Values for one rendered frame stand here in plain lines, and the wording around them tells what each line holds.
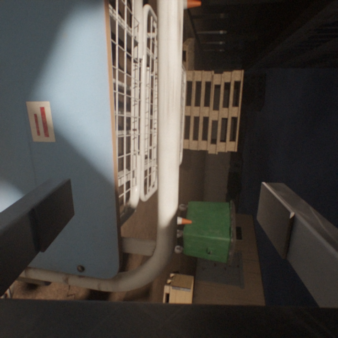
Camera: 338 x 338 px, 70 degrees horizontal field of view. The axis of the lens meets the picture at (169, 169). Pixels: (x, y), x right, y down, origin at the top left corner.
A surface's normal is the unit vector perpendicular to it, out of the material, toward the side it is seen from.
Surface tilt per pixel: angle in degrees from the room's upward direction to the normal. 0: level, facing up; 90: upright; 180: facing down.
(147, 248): 90
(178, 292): 90
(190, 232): 94
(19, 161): 90
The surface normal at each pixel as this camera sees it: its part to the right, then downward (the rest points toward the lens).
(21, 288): 0.98, 0.07
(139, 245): -0.19, 0.29
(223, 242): -0.25, 0.59
